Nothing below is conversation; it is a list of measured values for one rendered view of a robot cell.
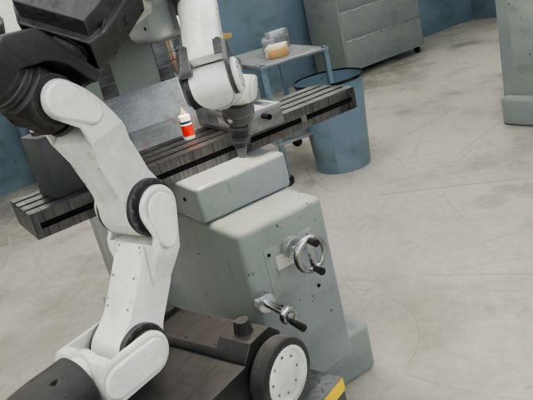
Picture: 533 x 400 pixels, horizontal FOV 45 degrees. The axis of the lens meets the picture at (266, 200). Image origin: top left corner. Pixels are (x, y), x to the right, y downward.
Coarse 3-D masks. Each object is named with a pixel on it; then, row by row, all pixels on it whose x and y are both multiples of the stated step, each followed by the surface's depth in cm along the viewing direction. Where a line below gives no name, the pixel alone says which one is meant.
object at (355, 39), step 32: (320, 0) 697; (352, 0) 691; (384, 0) 714; (416, 0) 742; (320, 32) 718; (352, 32) 698; (384, 32) 723; (416, 32) 751; (320, 64) 740; (352, 64) 706
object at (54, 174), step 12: (24, 144) 193; (36, 144) 187; (48, 144) 187; (36, 156) 190; (48, 156) 188; (60, 156) 190; (36, 168) 194; (48, 168) 188; (60, 168) 190; (72, 168) 193; (36, 180) 197; (48, 180) 191; (60, 180) 191; (72, 180) 193; (48, 192) 195; (60, 192) 191; (72, 192) 194
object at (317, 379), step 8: (312, 376) 179; (320, 376) 178; (328, 376) 177; (336, 376) 176; (312, 384) 176; (320, 384) 175; (328, 384) 174; (336, 384) 173; (312, 392) 172; (320, 392) 172; (328, 392) 171; (336, 392) 174; (344, 392) 177
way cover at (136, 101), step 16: (176, 80) 252; (128, 96) 243; (144, 96) 245; (160, 96) 248; (176, 96) 250; (128, 112) 241; (144, 112) 244; (160, 112) 246; (176, 112) 249; (192, 112) 251; (128, 128) 239; (144, 128) 242; (160, 128) 244; (176, 128) 245; (144, 144) 238
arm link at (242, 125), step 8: (224, 120) 174; (232, 120) 171; (240, 120) 171; (248, 120) 173; (232, 128) 176; (240, 128) 175; (248, 128) 178; (232, 136) 178; (240, 136) 178; (248, 136) 179; (232, 144) 181; (240, 144) 179
